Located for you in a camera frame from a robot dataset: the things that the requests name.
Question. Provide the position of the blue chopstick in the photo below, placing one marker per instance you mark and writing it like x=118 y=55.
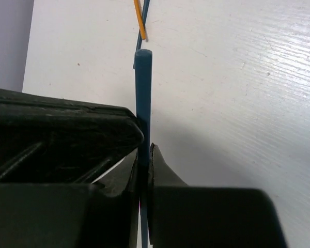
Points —
x=143 y=80

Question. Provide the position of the blue chopstick slanted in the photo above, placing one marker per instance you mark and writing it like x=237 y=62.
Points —
x=144 y=12

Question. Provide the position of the yellow chopstick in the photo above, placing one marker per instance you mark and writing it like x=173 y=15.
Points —
x=140 y=20

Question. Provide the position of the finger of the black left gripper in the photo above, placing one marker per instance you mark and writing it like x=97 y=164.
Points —
x=49 y=140

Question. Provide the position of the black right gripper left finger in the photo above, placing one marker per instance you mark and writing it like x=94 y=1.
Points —
x=104 y=214

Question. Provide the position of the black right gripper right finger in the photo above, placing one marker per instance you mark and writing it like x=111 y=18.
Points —
x=180 y=215

